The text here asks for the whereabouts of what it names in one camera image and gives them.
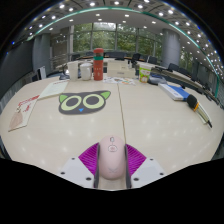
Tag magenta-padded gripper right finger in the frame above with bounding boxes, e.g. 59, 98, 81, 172
124, 143, 167, 190

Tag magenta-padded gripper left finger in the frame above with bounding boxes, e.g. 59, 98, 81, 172
58, 142, 101, 189

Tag pink computer mouse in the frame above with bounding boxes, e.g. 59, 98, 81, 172
97, 134, 127, 181

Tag black cat-face mouse pad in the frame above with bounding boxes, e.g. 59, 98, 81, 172
58, 90, 112, 116

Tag red and white leaflet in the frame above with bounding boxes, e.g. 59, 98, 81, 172
8, 94, 41, 132

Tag black handheld microphone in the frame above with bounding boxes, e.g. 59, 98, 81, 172
186, 93, 213, 129

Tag blue and white book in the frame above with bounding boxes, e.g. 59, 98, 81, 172
157, 82, 191, 102

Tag white printed paper sheet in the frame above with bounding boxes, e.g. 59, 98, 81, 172
38, 79, 70, 100

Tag grey desk microphone unit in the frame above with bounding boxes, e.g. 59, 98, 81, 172
147, 73, 167, 85

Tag colourful sticker sheet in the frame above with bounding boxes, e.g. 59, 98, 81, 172
103, 76, 136, 86

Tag green printed paper cup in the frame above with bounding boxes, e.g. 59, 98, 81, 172
138, 63, 153, 84

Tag long curved conference desk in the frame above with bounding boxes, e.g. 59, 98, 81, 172
71, 54, 221, 104

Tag white lidded mug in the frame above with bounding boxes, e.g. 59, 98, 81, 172
79, 62, 93, 81

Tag white paper cup stack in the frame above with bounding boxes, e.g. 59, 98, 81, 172
67, 60, 80, 81

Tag white standing panel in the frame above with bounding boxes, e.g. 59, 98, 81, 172
36, 65, 47, 80

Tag white cardboard box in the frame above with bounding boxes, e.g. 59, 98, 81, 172
106, 59, 137, 80

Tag red bottle with green band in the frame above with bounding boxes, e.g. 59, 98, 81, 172
92, 47, 105, 81

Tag dark office chairs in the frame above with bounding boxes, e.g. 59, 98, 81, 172
71, 50, 221, 101

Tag ceiling lights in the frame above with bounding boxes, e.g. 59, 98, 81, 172
11, 0, 224, 81

